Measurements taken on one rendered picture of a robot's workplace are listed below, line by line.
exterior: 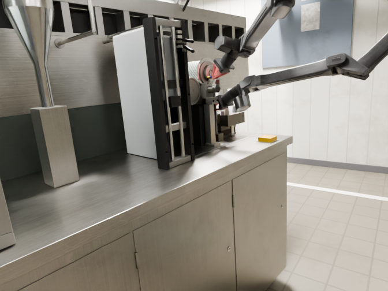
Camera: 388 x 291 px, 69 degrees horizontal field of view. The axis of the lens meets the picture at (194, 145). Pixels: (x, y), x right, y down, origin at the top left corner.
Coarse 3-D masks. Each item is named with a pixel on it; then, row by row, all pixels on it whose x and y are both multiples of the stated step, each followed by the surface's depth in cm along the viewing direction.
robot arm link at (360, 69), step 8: (384, 40) 101; (376, 48) 102; (384, 48) 100; (368, 56) 103; (376, 56) 101; (384, 56) 101; (344, 64) 106; (352, 64) 104; (360, 64) 103; (368, 64) 102; (376, 64) 103; (344, 72) 109; (352, 72) 105; (360, 72) 102; (368, 72) 104
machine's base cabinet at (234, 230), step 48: (192, 192) 98; (240, 192) 121; (96, 240) 73; (144, 240) 84; (192, 240) 101; (240, 240) 125; (0, 288) 58; (48, 288) 65; (96, 288) 74; (144, 288) 86; (192, 288) 104; (240, 288) 130
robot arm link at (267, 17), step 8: (272, 0) 82; (264, 8) 88; (272, 8) 83; (280, 8) 78; (288, 8) 78; (264, 16) 89; (272, 16) 83; (280, 16) 82; (256, 24) 96; (264, 24) 94; (272, 24) 93; (248, 32) 105; (256, 32) 100; (264, 32) 100; (248, 40) 107; (256, 40) 107; (240, 48) 116; (248, 48) 113
